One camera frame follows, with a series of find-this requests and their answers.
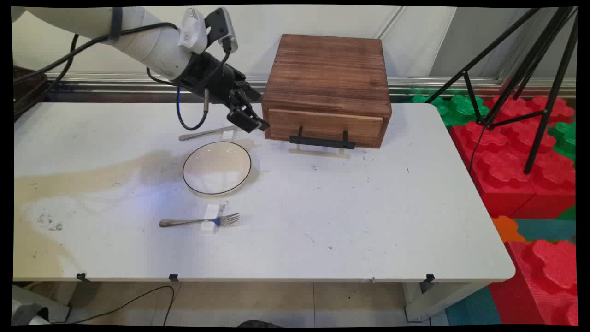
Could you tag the dark brown woven basket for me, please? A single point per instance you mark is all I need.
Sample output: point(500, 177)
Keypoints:
point(27, 90)

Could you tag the white and grey wrist camera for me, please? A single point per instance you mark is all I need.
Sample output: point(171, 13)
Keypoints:
point(216, 27)

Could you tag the white table leg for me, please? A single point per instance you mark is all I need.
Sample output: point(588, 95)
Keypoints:
point(433, 299)

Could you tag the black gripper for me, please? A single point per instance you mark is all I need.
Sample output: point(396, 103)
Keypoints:
point(207, 74)

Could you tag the grey metal base frame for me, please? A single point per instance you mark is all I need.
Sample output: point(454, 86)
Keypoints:
point(32, 304)

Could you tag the silver table knife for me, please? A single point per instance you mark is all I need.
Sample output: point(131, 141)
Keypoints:
point(198, 134)

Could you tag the dark wooden drawer cabinet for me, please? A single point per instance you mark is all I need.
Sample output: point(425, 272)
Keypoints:
point(327, 69)

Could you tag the silver fork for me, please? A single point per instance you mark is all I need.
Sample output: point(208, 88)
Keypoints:
point(184, 222)

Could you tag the small white knife rest block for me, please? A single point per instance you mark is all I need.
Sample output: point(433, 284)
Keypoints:
point(228, 135)

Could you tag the green foam block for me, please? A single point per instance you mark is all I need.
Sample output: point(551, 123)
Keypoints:
point(564, 136)
point(461, 108)

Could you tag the metal wall rail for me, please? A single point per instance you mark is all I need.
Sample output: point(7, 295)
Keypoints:
point(115, 85)

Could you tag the black tripod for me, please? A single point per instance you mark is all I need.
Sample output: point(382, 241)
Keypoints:
point(551, 97)

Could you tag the white fork rest block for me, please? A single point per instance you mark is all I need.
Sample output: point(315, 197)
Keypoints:
point(211, 212)

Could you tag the red foam block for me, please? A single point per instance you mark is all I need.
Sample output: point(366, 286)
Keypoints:
point(502, 175)
point(544, 276)
point(516, 108)

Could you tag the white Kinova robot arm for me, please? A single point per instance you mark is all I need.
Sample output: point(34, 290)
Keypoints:
point(138, 41)

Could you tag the teal foam mat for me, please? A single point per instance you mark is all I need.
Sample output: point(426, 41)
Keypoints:
point(474, 309)
point(544, 229)

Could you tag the white plate with black rim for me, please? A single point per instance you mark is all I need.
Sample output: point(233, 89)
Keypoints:
point(216, 168)

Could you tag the orange foam mat piece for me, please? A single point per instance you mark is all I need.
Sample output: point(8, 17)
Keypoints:
point(507, 228)

